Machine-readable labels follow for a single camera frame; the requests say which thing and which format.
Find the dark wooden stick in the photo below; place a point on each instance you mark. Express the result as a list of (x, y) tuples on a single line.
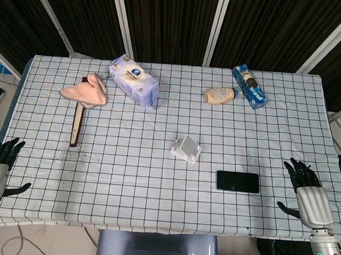
[(76, 125)]

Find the white folding phone stand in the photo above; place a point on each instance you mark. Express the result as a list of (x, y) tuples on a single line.
[(188, 147)]

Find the beige squeeze bottle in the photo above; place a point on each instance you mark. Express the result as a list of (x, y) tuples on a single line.
[(219, 95)]

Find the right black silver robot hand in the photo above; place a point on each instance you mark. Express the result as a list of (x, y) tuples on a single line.
[(315, 203)]

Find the pink cloth with grey trim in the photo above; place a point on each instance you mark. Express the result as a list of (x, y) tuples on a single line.
[(86, 91)]

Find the blue cookie box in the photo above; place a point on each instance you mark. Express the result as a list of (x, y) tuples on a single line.
[(251, 86)]

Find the white blue tissue pack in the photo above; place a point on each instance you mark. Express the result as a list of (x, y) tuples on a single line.
[(134, 80)]

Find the checkered light blue tablecloth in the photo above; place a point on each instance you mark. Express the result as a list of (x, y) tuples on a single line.
[(127, 182)]

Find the blue-grey robot torso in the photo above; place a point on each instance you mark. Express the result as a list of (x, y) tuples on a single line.
[(152, 249)]

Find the black smartphone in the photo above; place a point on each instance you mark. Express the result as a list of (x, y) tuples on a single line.
[(237, 181)]

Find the white partition frame post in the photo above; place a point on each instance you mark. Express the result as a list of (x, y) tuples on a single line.
[(329, 38), (52, 15), (125, 19), (5, 60), (217, 24)]

